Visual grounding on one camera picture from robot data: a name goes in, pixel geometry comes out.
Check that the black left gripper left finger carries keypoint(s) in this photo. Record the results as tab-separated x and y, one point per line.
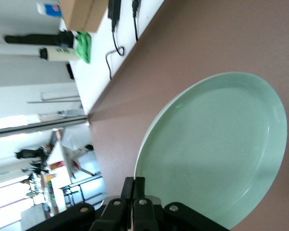
110	216

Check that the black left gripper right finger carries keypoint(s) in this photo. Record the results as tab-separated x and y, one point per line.
147	216

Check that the pale green round plate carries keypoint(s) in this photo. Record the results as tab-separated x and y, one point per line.
219	144

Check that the grey metal pole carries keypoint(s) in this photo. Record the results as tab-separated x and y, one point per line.
38	126

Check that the white workbench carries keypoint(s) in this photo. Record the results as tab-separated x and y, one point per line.
96	79

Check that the white bottle with black cap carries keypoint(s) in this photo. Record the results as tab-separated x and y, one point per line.
60	54

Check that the green cloth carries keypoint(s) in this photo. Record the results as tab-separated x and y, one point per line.
84	48

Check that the brown table cover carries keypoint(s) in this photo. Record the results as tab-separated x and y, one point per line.
207	36

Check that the brown cardboard box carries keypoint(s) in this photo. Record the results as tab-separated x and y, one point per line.
79	14

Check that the black power adapter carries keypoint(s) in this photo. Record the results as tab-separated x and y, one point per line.
114	9

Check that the blue and white bottle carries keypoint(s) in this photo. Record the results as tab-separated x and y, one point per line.
50	9

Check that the grey metal rail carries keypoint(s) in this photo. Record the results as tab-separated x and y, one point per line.
57	98

